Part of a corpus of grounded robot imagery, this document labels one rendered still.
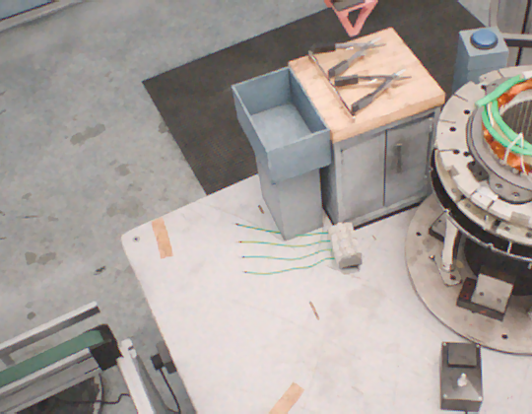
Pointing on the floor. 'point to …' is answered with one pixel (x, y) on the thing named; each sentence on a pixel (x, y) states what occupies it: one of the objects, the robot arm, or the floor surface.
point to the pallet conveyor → (69, 366)
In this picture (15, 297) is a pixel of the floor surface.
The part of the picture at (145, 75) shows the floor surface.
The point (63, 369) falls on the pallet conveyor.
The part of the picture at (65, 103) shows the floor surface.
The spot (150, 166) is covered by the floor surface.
